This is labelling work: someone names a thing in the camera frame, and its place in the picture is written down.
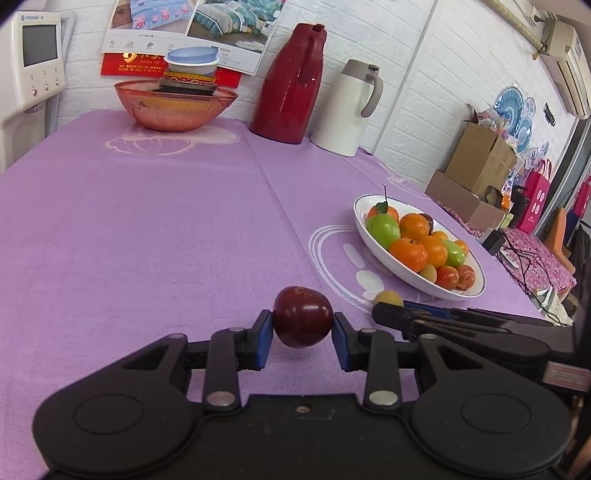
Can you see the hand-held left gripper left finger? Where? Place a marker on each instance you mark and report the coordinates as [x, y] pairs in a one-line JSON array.
[[265, 339]]

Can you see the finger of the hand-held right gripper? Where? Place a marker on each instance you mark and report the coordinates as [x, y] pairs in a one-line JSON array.
[[392, 316], [429, 310]]

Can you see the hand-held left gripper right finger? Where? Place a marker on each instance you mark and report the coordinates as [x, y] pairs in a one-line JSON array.
[[340, 341]]

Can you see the small red apple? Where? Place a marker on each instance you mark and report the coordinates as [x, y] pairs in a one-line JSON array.
[[447, 278]]

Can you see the small brown lychee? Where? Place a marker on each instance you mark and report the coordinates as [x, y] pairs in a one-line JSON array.
[[428, 273]]

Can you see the dark red plum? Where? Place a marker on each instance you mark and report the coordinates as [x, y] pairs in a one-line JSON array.
[[429, 222], [302, 321]]

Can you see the white plate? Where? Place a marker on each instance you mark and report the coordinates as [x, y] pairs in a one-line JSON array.
[[397, 271]]

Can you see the plain round orange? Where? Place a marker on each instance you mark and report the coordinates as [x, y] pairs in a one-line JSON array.
[[437, 251], [414, 225]]

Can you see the orange with stem nub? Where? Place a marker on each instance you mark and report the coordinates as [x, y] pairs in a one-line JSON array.
[[408, 254]]

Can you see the green mango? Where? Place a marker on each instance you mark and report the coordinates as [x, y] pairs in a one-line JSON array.
[[455, 254], [382, 230]]

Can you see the orange with green leaf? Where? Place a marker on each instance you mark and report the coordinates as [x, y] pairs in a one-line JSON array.
[[390, 213]]

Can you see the black power adapter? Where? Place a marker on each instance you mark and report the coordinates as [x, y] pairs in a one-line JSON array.
[[493, 242]]

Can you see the white power strip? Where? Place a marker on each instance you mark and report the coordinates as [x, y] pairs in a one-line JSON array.
[[515, 261]]

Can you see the purple patterned cloth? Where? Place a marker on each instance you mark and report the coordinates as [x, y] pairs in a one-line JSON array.
[[540, 263]]

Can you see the flat cardboard box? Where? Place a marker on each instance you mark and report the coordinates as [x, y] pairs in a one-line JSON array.
[[457, 198]]

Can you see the pink gift bag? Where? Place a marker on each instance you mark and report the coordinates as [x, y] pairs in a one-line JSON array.
[[533, 198]]

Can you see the purple tablecloth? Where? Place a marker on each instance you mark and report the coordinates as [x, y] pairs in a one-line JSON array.
[[161, 221]]

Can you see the tall cardboard box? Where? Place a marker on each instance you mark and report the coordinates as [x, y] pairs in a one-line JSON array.
[[478, 157]]

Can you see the white thermos jug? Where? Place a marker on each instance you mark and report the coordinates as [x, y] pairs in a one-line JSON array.
[[341, 115]]

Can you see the blue patterned plates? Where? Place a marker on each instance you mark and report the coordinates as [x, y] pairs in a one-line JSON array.
[[510, 110]]

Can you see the red glass bowl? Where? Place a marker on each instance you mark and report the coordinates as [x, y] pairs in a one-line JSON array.
[[173, 113]]

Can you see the red thermos jug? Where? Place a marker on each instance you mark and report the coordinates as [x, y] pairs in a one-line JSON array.
[[284, 92]]

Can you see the stack of dark dishes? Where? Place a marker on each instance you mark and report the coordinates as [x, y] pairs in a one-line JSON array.
[[187, 85]]

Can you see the white air conditioner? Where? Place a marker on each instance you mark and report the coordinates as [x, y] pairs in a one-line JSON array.
[[565, 60]]

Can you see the white bowl with blue lid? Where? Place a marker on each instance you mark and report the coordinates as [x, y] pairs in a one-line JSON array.
[[191, 60]]

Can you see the red paper poster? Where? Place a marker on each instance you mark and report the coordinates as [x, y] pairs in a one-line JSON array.
[[120, 64]]

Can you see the white water dispenser with screen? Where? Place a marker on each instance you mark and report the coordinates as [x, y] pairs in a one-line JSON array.
[[27, 78]]

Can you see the bedding wall poster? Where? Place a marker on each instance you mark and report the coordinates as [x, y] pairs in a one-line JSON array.
[[194, 23]]

